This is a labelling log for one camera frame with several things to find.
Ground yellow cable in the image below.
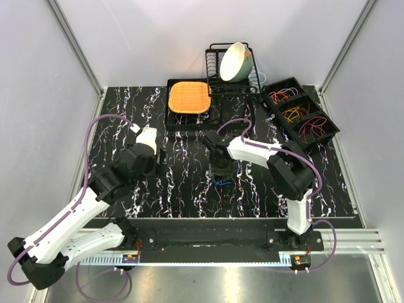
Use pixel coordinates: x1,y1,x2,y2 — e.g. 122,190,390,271
282,107,312,124

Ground orange cable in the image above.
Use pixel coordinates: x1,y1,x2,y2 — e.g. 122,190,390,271
270,88,299,105

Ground dark red cable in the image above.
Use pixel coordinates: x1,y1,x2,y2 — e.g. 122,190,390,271
298,116,329,141

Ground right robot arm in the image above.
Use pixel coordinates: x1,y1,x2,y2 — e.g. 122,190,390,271
202,131,323,251

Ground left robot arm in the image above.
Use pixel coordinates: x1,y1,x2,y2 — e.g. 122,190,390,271
7,143,166,290

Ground black tray rack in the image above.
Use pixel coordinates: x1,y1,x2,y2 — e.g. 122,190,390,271
165,79,256,132

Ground orange woven basket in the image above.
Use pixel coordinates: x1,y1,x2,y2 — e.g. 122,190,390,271
168,81,211,114

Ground clear plastic cup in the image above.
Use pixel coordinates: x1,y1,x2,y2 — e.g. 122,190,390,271
248,71,266,92

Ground black compartment bin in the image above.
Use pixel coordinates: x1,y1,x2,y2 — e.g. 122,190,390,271
261,77,340,151

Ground cream ceramic bowl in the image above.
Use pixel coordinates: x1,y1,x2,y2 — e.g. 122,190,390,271
220,42,253,82

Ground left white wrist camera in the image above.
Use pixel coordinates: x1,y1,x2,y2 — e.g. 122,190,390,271
135,127,157,155

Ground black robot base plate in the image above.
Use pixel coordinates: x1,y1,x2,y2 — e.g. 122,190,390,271
129,218,329,251

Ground black wire dish rack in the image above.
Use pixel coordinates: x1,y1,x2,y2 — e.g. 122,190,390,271
205,42,261,97

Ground left aluminium frame post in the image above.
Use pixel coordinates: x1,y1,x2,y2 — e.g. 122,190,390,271
44,0,106,98

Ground aluminium frame post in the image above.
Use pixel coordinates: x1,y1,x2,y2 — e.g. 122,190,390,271
44,0,106,98
319,0,379,94

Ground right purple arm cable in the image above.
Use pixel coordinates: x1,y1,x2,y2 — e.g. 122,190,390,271
216,118,338,274

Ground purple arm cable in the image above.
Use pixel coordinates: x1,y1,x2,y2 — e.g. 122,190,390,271
216,118,338,274
6,114,141,300

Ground slotted cable duct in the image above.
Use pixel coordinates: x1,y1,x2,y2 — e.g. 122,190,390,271
80,247,303,267

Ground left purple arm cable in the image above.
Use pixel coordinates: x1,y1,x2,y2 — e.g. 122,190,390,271
6,114,141,300

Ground right aluminium frame post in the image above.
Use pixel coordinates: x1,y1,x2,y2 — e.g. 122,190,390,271
319,0,379,94

